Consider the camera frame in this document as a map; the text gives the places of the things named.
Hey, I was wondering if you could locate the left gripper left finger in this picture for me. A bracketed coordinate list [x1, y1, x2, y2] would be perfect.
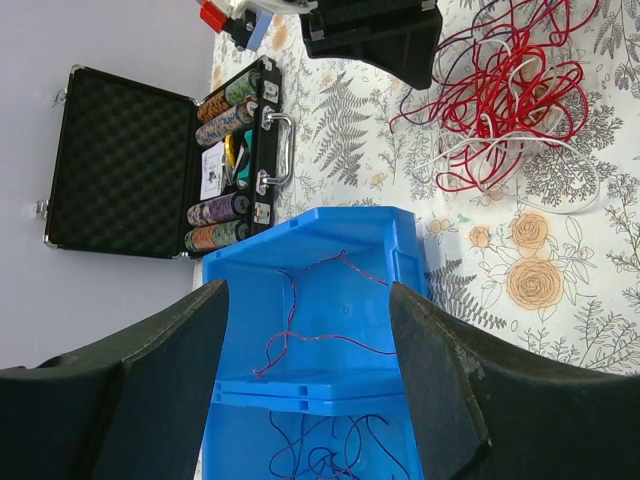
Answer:
[1, 280, 229, 479]

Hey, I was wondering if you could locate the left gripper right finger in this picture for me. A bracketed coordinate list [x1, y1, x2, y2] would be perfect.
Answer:
[389, 284, 639, 479]

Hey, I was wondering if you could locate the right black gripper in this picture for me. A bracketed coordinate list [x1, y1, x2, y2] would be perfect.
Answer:
[300, 0, 443, 90]

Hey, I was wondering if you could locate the thin red wire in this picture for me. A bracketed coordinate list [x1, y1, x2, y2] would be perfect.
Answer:
[252, 249, 399, 379]

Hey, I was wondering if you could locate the purple wire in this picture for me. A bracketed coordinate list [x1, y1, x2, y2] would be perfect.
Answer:
[267, 412, 414, 480]

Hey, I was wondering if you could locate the blue plastic divided bin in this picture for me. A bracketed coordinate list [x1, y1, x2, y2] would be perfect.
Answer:
[202, 207, 426, 479]

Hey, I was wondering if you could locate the floral table mat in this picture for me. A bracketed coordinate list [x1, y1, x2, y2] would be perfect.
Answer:
[209, 0, 640, 376]

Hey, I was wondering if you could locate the playing card deck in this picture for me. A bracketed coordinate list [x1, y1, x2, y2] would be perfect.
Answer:
[200, 142, 225, 200]

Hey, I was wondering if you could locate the black poker chip case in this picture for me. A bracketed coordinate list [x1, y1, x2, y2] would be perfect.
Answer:
[44, 57, 293, 258]

